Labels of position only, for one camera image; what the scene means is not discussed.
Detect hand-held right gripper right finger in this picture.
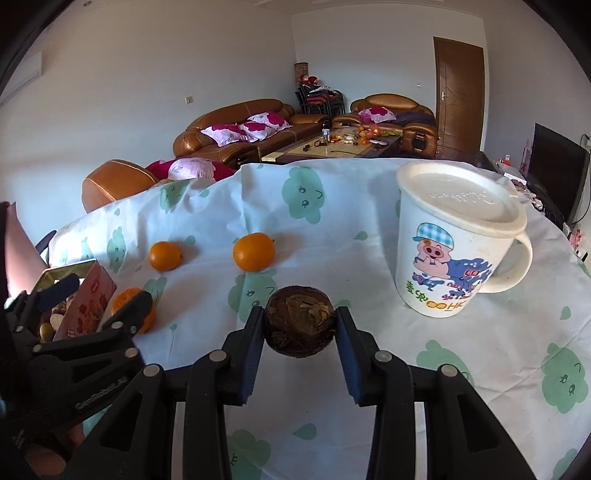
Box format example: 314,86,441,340
335,306,539,480

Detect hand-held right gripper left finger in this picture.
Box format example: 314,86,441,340
65,305,267,480

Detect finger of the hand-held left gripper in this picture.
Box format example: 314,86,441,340
4,274,80,356
32,291,157,412

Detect red and gold tin box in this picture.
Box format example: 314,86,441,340
34,259,117,343

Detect brown water chestnut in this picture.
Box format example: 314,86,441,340
264,285,337,358

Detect person's left hand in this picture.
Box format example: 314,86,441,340
25,422,86,480

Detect small orange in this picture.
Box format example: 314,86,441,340
232,233,276,272
110,287,157,334
148,241,184,271

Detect pink jug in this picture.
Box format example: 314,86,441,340
7,203,40,291

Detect round brown leather armchair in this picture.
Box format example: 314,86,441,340
82,160,160,214

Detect white cartoon pig mug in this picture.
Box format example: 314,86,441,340
394,194,534,318

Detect pale pink pillow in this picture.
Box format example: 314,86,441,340
167,158,218,182

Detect white plastic mug lid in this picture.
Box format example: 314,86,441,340
396,160,528,239

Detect pink flower print pillow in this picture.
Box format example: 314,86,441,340
200,124,247,147
235,121,274,143
359,106,398,124
249,111,293,131

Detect wooden coffee table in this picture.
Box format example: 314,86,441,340
261,128,402,163

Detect pile of small oranges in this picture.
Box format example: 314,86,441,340
353,124,384,145

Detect long brown leather sofa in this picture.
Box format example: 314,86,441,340
173,98,333,160

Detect low television stand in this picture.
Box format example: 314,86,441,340
480,152,591,278

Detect dark blanket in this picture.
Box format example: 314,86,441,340
394,110,437,126

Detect stacked dark chairs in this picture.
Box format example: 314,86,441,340
295,83,346,116

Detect black flat television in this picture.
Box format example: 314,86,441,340
526,123,591,227

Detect brown wooden door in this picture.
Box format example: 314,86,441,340
433,37,485,158

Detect white wall air conditioner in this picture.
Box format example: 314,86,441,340
0,50,43,104

